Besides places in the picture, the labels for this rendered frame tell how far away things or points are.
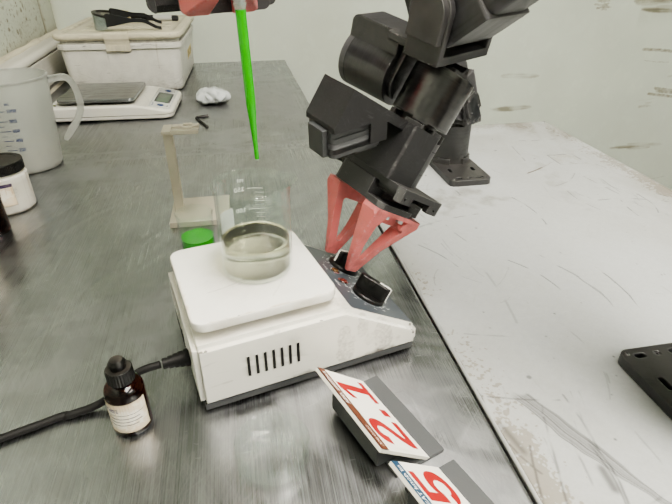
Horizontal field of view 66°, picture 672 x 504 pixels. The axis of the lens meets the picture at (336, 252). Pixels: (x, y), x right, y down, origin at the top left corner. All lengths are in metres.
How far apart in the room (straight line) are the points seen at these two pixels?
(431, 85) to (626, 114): 2.00
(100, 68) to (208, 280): 1.10
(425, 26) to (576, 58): 1.80
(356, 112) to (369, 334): 0.19
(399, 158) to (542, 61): 1.73
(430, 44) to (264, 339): 0.27
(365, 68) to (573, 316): 0.33
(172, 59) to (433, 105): 1.06
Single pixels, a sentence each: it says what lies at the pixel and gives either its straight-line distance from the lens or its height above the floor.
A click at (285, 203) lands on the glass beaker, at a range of 0.41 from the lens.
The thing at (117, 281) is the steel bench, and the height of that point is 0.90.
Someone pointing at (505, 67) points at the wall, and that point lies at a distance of 2.09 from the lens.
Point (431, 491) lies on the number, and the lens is 0.37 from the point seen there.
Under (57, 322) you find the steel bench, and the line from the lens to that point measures 0.60.
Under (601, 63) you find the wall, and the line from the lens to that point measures 2.30.
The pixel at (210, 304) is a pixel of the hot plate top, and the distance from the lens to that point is 0.42.
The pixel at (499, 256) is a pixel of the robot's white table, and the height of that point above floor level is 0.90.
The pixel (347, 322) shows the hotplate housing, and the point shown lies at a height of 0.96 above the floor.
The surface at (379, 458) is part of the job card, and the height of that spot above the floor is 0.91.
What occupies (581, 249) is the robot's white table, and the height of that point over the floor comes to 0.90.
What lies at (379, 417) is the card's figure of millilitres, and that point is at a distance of 0.41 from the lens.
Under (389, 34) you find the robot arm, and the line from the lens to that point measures 0.50.
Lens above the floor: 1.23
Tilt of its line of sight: 31 degrees down
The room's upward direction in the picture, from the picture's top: straight up
